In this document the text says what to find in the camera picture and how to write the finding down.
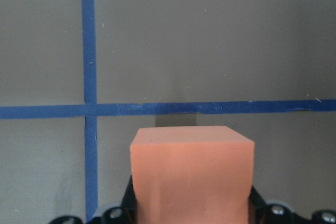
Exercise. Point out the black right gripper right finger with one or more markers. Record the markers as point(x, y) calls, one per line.
point(261, 212)

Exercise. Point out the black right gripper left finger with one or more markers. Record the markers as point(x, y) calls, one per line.
point(118, 212)

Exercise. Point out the orange foam cube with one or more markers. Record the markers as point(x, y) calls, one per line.
point(191, 174)

